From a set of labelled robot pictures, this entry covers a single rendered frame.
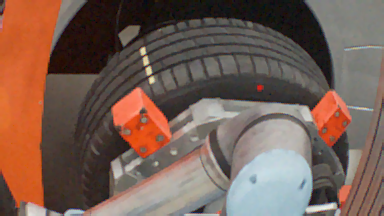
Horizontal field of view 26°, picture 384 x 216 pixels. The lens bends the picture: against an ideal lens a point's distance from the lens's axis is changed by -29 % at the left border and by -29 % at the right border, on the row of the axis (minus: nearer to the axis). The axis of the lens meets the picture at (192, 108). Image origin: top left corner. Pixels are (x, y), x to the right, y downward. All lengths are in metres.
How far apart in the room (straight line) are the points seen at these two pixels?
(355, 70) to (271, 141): 1.32
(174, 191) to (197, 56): 0.69
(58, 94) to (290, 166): 3.00
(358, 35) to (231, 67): 0.61
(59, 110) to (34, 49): 2.30
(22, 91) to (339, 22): 1.02
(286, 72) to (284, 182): 0.87
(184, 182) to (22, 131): 0.56
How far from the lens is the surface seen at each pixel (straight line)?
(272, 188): 1.25
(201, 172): 1.43
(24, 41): 1.79
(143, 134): 2.00
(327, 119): 2.07
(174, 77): 2.06
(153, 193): 1.46
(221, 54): 2.10
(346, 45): 2.55
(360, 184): 1.35
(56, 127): 3.97
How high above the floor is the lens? 2.12
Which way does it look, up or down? 30 degrees down
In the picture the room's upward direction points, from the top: 11 degrees clockwise
